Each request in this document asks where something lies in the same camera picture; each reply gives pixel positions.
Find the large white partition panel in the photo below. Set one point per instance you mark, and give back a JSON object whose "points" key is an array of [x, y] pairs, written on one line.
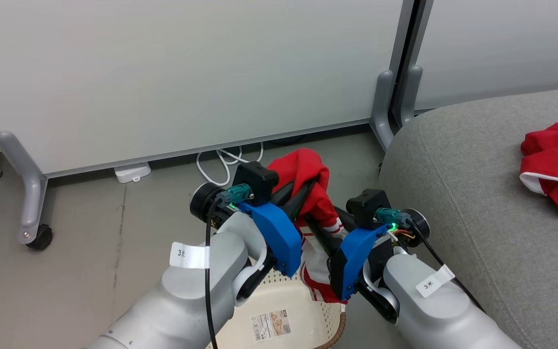
{"points": [[172, 72]]}

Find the pink perforated laundry basket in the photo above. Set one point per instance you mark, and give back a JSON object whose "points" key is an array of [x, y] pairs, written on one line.
{"points": [[279, 300]]}

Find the narrow white partition panel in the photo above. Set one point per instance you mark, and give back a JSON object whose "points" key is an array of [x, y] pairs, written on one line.
{"points": [[502, 43]]}

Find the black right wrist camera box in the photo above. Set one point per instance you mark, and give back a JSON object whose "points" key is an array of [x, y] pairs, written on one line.
{"points": [[367, 206]]}

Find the red garment with white stripes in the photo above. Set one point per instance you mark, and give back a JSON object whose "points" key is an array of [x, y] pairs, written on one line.
{"points": [[308, 167]]}

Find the grey-white left robot arm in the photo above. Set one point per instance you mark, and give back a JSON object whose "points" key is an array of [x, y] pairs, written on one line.
{"points": [[187, 300]]}

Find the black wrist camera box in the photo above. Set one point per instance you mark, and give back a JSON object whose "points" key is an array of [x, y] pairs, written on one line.
{"points": [[257, 179], [367, 206]]}

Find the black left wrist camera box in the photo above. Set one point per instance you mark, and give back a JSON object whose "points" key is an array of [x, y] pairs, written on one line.
{"points": [[257, 179]]}

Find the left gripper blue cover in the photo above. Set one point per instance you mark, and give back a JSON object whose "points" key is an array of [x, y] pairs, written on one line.
{"points": [[276, 237]]}

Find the grey partition leg with caster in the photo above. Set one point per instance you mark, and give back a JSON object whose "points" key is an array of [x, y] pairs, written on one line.
{"points": [[27, 179]]}

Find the grey-white right robot arm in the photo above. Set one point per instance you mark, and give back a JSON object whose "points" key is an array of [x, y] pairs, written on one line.
{"points": [[434, 315]]}

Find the barcode sticker in basket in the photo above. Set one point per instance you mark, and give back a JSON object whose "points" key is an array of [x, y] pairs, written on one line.
{"points": [[271, 325]]}

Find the black caster wheel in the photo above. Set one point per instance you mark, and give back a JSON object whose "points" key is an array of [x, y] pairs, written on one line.
{"points": [[41, 237]]}

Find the white power strip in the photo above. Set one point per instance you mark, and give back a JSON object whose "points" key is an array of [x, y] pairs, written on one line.
{"points": [[132, 172]]}

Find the red garment with white hem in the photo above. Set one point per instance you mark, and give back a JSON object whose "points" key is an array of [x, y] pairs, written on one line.
{"points": [[557, 160]]}

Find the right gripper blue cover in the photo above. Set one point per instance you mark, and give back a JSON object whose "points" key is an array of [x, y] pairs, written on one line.
{"points": [[351, 257]]}

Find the grey fabric sofa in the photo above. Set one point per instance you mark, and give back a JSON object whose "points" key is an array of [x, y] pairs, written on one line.
{"points": [[482, 203]]}

